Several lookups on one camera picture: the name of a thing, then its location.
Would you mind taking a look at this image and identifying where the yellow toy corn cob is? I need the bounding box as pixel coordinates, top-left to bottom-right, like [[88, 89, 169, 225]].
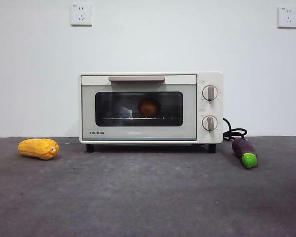
[[17, 138, 60, 160]]

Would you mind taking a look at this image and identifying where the cream white toaster oven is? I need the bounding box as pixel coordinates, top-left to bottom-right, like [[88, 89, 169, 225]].
[[79, 72, 224, 154]]

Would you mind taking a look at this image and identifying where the purple toy eggplant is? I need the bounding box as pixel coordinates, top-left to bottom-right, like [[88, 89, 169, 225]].
[[231, 138, 259, 170]]

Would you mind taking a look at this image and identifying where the white wall socket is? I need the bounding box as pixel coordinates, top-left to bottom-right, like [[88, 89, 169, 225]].
[[278, 6, 296, 29], [71, 3, 93, 27]]

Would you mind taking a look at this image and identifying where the glass oven door with handle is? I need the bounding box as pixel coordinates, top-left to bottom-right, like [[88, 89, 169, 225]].
[[81, 75, 197, 142]]

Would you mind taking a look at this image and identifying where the brown round potato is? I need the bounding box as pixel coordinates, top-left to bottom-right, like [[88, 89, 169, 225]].
[[138, 98, 162, 117]]

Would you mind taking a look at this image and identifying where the metal wire oven rack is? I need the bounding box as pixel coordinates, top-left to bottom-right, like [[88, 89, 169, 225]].
[[100, 116, 181, 121]]

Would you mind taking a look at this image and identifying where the beige round oven knob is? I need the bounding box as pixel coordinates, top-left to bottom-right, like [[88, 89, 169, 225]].
[[202, 115, 219, 131], [202, 85, 219, 101]]

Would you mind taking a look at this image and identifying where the black oven power cable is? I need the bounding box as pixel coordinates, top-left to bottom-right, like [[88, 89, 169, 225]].
[[222, 117, 248, 141]]

